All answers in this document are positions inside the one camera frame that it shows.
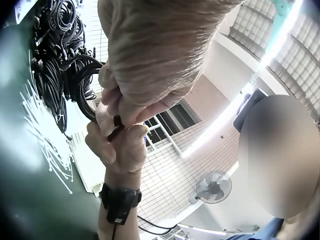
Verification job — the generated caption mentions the person's right hand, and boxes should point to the person's right hand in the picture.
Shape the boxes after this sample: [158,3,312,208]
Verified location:
[85,107,149,189]

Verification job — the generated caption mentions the pile of white zip ties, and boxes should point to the pile of white zip ties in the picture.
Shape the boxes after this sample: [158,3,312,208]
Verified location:
[19,50,75,195]

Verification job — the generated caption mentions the person's right fingers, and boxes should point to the person's right fingers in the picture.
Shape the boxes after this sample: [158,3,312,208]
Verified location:
[85,107,125,164]

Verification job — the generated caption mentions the black braided cable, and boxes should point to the black braided cable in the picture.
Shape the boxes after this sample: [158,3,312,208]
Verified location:
[64,56,126,143]

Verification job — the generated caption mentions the person's right thumb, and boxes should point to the person's right thumb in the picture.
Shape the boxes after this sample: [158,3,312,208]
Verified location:
[124,124,149,161]

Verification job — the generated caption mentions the pile of black cable bundles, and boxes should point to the pile of black cable bundles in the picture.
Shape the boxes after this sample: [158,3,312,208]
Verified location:
[32,0,101,134]

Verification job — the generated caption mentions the person's left fingers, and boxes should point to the person's left fingers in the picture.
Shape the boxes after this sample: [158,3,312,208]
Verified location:
[99,62,193,127]

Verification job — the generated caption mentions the white-framed window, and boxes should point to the white-framed window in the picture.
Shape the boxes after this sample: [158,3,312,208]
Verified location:
[143,103,203,153]

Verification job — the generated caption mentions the person's body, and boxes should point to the person's body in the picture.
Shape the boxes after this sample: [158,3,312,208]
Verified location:
[225,217,320,240]

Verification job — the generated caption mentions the black wrist band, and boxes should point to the black wrist band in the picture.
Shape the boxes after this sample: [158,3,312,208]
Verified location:
[99,183,142,225]

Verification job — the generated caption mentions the white wall fan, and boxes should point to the white wall fan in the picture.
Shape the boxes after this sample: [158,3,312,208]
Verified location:
[188,170,232,205]

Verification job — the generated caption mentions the person's left hand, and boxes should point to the person's left hand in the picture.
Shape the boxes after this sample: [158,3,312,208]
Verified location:
[97,0,246,127]

